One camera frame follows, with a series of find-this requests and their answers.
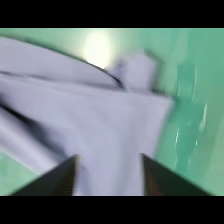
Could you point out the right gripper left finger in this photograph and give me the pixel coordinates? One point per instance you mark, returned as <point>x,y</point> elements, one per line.
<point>56,181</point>

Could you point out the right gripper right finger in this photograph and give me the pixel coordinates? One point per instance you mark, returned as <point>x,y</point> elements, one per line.
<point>163,181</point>

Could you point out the pale lilac shirt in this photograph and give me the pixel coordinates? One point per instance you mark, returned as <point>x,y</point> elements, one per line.
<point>100,113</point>

